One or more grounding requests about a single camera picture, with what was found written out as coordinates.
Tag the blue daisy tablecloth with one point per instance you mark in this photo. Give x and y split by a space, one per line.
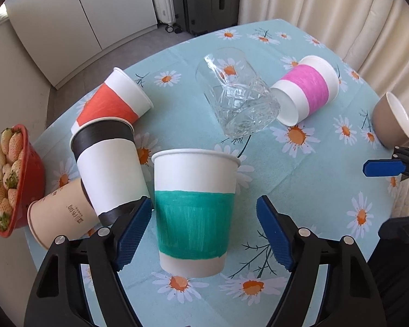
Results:
312 172

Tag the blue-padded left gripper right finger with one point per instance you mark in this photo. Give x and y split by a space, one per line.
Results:
383 167

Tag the pink-banded white paper cup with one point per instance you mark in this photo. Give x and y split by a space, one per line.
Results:
305 89

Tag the dark grey suitcase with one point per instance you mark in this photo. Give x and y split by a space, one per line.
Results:
200 17

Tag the beige ceramic mug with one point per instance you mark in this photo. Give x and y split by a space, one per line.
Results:
391 122

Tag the cream pleated curtain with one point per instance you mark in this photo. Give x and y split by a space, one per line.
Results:
370 36

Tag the clear cut-glass tumbler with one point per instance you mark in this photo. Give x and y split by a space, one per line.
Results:
240 99

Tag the black-banded white paper cup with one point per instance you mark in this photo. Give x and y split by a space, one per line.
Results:
109 166

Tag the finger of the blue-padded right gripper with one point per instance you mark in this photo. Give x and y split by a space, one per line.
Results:
350 296

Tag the brown kraft paper cup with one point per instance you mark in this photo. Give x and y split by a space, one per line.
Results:
66 211

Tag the white double-door cabinet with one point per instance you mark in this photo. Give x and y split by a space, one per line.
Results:
65 36

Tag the red-banded white paper cup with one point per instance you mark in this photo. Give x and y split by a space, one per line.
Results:
118 97

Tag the red bowl of strawberries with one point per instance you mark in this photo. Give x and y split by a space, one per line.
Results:
22 178

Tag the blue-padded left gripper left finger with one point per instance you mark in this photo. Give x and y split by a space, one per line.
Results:
58 297

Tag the green-banded white paper cup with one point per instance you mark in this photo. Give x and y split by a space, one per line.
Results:
194 193

